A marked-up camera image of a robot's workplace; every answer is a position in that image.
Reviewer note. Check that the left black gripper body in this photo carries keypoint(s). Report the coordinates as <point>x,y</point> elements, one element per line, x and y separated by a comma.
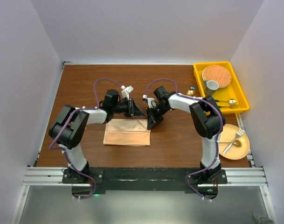
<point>126,107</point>

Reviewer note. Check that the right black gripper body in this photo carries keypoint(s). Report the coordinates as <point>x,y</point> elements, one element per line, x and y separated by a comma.
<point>157,113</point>

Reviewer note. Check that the peach satin napkin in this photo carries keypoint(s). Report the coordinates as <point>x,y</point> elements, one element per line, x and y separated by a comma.
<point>127,132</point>

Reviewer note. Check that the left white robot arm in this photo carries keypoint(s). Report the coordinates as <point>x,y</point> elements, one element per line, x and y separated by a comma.
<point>69,126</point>

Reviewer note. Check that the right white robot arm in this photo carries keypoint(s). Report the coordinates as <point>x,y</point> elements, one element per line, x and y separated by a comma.
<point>207,118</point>

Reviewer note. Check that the gold spoon on table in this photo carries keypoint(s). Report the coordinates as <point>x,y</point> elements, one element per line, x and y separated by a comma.
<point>190,92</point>

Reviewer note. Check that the grey white cup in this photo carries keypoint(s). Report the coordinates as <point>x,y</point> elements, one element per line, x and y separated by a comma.
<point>211,87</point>

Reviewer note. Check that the woven orange round plate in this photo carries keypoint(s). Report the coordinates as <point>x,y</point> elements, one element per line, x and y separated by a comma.
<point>217,73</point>

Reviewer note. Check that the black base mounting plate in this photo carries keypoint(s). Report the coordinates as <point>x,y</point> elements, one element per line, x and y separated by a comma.
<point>145,179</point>

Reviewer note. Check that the gold black spoon in tray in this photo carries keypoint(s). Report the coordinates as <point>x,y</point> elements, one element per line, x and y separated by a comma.
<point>229,102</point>

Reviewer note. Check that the beige round plate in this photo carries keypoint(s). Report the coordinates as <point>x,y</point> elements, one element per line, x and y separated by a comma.
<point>239,148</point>

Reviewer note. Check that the yellow plastic tray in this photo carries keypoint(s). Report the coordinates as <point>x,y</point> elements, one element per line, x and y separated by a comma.
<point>233,90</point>

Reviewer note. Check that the silver fork on plate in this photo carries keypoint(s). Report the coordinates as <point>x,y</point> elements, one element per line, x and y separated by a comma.
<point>238,134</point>

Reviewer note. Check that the gold spoon on plate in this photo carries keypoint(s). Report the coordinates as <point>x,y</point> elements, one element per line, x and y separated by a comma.
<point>232,142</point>

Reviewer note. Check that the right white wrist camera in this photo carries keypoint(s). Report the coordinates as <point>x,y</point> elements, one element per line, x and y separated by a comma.
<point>150,101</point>

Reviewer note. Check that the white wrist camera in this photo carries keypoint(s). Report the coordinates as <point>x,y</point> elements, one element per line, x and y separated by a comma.
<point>150,101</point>
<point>126,91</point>

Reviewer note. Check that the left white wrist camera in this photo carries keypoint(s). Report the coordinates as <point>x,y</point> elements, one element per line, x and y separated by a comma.
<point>126,91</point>

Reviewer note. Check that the black handled utensil in tray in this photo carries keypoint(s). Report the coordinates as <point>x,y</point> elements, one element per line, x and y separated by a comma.
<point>231,107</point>

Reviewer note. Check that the aluminium rail frame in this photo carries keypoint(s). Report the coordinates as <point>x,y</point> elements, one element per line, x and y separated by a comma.
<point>44,199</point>

